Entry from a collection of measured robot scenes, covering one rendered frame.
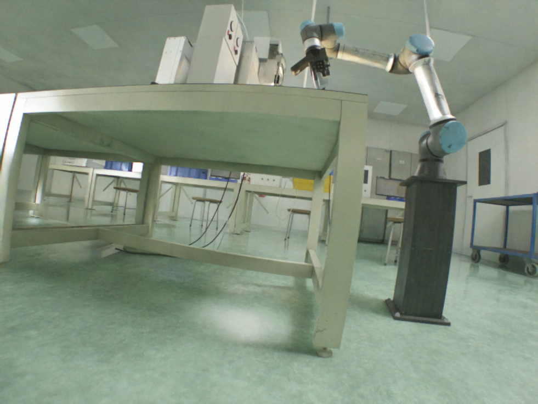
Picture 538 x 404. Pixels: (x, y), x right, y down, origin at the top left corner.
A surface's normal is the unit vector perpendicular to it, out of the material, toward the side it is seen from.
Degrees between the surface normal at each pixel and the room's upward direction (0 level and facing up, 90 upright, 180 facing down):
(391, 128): 90
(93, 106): 90
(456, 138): 97
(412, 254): 90
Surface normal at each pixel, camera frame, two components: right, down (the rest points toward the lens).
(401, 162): -0.10, -0.07
